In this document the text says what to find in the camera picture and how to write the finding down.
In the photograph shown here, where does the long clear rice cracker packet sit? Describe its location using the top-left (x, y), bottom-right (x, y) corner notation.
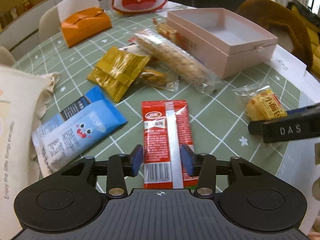
top-left (134, 29), bottom-right (222, 96)

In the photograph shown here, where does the white chair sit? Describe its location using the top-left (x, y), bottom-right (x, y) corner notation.
top-left (39, 5), bottom-right (62, 46)

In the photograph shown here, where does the yellow plush toy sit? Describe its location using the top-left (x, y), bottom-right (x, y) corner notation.
top-left (287, 0), bottom-right (320, 75)

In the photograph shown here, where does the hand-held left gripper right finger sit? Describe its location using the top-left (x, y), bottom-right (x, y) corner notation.
top-left (180, 144), bottom-right (260, 198)

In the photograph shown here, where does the clear breadstick packet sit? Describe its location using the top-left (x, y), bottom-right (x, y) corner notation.
top-left (152, 17), bottom-right (180, 43)

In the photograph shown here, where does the white tissue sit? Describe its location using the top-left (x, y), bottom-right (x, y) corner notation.
top-left (57, 0), bottom-right (100, 22)

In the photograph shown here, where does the pink cardboard box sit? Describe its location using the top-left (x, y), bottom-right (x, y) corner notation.
top-left (166, 7), bottom-right (279, 80)

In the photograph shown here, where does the clear brown cookie packet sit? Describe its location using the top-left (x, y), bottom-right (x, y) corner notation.
top-left (135, 66), bottom-right (180, 92)

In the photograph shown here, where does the green checkered tablecloth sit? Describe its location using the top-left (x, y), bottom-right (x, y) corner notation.
top-left (11, 1), bottom-right (318, 200)

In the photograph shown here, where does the orange tissue box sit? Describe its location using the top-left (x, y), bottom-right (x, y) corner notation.
top-left (60, 7), bottom-right (112, 48)

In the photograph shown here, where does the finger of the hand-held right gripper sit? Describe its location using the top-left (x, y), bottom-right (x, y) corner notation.
top-left (248, 115), bottom-right (320, 144)
top-left (286, 102), bottom-right (320, 117)

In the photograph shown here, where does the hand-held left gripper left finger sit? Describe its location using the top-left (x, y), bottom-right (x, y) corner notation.
top-left (60, 144), bottom-right (144, 198)

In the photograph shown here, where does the small white snack packet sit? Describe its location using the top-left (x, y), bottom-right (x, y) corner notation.
top-left (119, 36), bottom-right (150, 58)

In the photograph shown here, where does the blue snack packet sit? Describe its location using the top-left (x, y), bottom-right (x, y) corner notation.
top-left (31, 85), bottom-right (128, 177)

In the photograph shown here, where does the yellow bread packet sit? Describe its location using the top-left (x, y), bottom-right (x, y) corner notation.
top-left (231, 85), bottom-right (289, 122)

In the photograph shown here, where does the gold foil snack packet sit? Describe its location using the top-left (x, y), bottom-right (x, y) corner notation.
top-left (87, 46), bottom-right (150, 103)

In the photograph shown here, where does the red snack packet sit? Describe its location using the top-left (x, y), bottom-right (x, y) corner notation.
top-left (141, 99), bottom-right (198, 190)

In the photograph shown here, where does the cream canvas tote bag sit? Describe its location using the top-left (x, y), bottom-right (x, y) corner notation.
top-left (0, 65), bottom-right (60, 233)

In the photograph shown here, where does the white paper sheet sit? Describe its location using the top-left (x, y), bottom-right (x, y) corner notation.
top-left (265, 46), bottom-right (308, 77)

